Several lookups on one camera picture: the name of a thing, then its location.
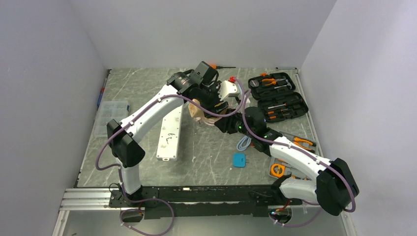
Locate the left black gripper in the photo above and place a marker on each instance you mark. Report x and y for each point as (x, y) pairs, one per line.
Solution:
(217, 102)

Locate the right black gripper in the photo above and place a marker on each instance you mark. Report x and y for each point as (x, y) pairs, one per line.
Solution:
(225, 124)

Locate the wooden cube plug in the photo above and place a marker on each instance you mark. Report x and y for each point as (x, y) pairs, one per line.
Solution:
(195, 112)

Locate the small blue plug adapter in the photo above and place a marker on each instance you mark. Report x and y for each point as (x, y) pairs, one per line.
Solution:
(239, 160)

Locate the white power strip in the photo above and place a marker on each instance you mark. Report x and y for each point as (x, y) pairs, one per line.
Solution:
(168, 144)

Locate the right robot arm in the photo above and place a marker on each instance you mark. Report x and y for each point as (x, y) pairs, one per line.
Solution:
(329, 183)

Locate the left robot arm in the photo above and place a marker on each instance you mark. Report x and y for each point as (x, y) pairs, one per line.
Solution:
(201, 84)

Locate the black tool case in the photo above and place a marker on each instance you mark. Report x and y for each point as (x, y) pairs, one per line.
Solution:
(276, 97)

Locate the grey tool tray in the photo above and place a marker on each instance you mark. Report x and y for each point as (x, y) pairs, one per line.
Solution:
(302, 143)

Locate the orange tape measure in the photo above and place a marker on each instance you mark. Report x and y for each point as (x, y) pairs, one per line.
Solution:
(277, 170)

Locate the clear plastic screw box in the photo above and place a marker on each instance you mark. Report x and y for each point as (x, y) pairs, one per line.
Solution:
(108, 111)

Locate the blue red pen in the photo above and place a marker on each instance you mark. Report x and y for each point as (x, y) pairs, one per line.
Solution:
(101, 93)

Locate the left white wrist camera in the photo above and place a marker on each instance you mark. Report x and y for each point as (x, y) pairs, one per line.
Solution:
(228, 89)

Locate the orange handled screwdriver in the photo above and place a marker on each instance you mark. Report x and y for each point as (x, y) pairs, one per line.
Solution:
(217, 67)

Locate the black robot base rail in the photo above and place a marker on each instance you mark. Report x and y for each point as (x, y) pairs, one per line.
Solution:
(215, 200)

